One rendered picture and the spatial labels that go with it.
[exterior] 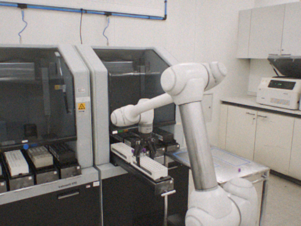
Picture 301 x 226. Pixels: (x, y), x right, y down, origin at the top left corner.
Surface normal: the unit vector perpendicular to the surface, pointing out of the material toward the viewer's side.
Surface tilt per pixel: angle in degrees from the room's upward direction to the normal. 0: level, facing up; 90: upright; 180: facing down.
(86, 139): 90
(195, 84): 77
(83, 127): 90
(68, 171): 90
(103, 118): 90
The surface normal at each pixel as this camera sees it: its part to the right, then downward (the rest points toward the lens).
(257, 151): -0.84, 0.11
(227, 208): 0.63, -0.24
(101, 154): 0.55, 0.18
